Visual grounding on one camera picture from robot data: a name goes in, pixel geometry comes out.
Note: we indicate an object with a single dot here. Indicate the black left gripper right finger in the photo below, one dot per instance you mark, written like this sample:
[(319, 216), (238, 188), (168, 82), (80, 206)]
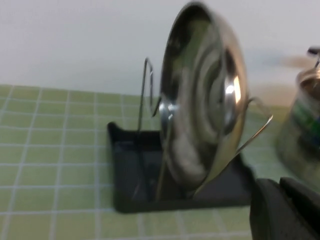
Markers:
[(310, 210)]

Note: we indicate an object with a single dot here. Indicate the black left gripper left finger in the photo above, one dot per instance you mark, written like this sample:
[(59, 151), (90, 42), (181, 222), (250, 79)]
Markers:
[(270, 215)]

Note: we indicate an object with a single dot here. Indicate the stainless pot lid black knob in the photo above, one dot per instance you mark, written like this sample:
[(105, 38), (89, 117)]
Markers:
[(200, 112)]

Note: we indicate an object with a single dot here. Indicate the green grid tablecloth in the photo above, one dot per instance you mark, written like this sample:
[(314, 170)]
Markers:
[(50, 150)]

